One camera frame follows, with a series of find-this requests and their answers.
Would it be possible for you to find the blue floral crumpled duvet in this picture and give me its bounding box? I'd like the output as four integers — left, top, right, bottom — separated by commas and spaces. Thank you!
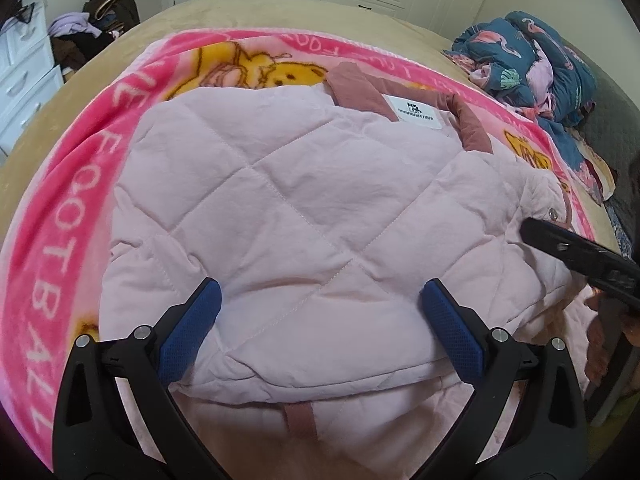
442, 11, 615, 204

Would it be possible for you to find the pink quilted padded jacket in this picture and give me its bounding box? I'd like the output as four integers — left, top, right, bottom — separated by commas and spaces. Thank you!
99, 63, 592, 479

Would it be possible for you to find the person's right hand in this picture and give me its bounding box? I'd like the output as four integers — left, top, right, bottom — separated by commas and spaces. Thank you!
585, 314, 640, 386

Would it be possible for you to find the lilac garment on pile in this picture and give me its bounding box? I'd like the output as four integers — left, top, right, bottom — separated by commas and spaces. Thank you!
48, 12, 102, 38

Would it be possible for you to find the white drawer cabinet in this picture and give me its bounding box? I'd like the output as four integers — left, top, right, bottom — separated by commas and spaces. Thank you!
1, 2, 63, 162

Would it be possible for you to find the grey upholstered headboard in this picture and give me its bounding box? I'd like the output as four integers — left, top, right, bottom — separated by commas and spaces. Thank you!
567, 44, 639, 258

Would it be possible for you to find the pink bear football blanket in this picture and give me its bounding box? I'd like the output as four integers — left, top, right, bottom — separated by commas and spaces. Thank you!
1, 29, 591, 479

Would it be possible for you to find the beige bed cover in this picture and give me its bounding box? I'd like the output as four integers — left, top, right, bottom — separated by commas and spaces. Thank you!
0, 0, 622, 256

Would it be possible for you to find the dark clothes and bags pile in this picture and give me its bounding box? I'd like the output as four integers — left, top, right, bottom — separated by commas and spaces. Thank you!
49, 0, 141, 72

